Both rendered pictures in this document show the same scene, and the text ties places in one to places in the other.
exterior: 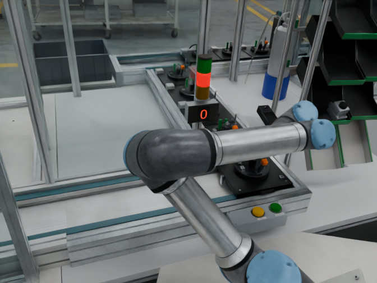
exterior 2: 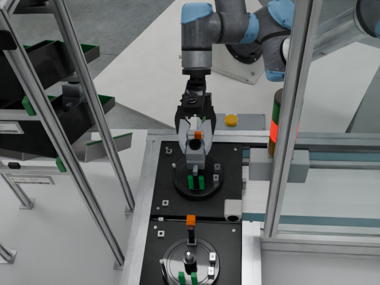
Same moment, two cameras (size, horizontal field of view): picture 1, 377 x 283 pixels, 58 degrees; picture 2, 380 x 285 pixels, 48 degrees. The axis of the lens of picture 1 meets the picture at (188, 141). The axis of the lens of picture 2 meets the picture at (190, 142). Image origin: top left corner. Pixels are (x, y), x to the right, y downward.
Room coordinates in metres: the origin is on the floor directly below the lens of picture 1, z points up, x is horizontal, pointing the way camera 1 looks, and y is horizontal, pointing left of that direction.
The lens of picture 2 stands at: (1.66, 0.06, 1.96)
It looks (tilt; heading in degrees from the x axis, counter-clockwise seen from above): 52 degrees down; 211
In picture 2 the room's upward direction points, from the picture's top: 7 degrees counter-clockwise
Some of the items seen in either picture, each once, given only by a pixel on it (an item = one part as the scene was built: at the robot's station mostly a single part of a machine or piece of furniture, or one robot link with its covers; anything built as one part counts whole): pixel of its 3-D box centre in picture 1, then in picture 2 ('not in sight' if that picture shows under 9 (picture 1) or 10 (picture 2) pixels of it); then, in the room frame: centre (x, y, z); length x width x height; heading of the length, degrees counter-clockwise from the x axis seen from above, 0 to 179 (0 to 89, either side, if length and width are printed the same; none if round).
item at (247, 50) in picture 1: (260, 45); not in sight; (2.62, -0.51, 1.01); 0.24 x 0.24 x 0.13; 21
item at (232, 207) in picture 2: not in sight; (233, 210); (1.16, -0.13, 0.97); 0.05 x 0.05 x 0.04; 21
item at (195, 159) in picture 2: not in sight; (195, 154); (1.11, -0.26, 1.09); 0.08 x 0.04 x 0.07; 21
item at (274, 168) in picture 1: (251, 171); (198, 179); (1.10, -0.26, 0.96); 0.24 x 0.24 x 0.02; 21
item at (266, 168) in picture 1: (251, 167); (198, 175); (1.10, -0.26, 0.98); 0.14 x 0.14 x 0.02
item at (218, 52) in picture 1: (231, 47); not in sight; (2.54, -0.28, 1.01); 0.24 x 0.24 x 0.13; 21
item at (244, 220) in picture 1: (256, 218); (230, 127); (0.87, -0.26, 0.93); 0.21 x 0.07 x 0.06; 111
